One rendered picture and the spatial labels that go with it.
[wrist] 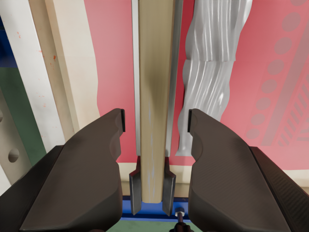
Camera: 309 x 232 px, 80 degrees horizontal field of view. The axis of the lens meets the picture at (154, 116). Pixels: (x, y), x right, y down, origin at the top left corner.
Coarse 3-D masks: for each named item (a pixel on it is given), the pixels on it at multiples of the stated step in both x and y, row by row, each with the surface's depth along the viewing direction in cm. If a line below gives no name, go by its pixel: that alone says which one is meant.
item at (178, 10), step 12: (132, 0) 20; (180, 0) 20; (132, 12) 20; (180, 12) 20; (132, 24) 21; (180, 24) 21; (132, 36) 22; (168, 108) 26; (168, 120) 27; (168, 132) 28; (168, 144) 29; (168, 156) 30
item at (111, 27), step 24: (96, 0) 23; (120, 0) 23; (192, 0) 23; (264, 0) 23; (96, 24) 25; (120, 24) 25; (264, 24) 24; (96, 48) 26; (120, 48) 26; (240, 48) 26; (264, 48) 26
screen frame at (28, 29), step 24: (0, 0) 21; (24, 0) 20; (24, 24) 22; (48, 24) 24; (24, 48) 23; (48, 48) 25; (24, 72) 24; (48, 72) 25; (48, 96) 26; (48, 120) 28; (48, 144) 30
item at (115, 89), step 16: (96, 64) 27; (112, 64) 27; (128, 64) 27; (240, 64) 27; (256, 64) 27; (112, 80) 28; (128, 80) 28; (240, 80) 28; (256, 80) 28; (112, 96) 30; (128, 96) 30; (176, 96) 30; (240, 96) 29; (128, 112) 31; (176, 112) 31; (224, 112) 31; (240, 112) 31; (128, 128) 33; (176, 128) 32; (240, 128) 32; (128, 144) 34; (176, 144) 34; (128, 160) 36; (176, 160) 36; (192, 160) 36; (272, 160) 36; (288, 160) 35; (304, 160) 35
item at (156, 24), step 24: (144, 0) 14; (168, 0) 14; (144, 24) 15; (168, 24) 15; (144, 48) 16; (168, 48) 16; (144, 72) 17; (168, 72) 17; (144, 96) 18; (168, 96) 19; (144, 120) 20; (144, 144) 21; (144, 168) 23; (144, 192) 25
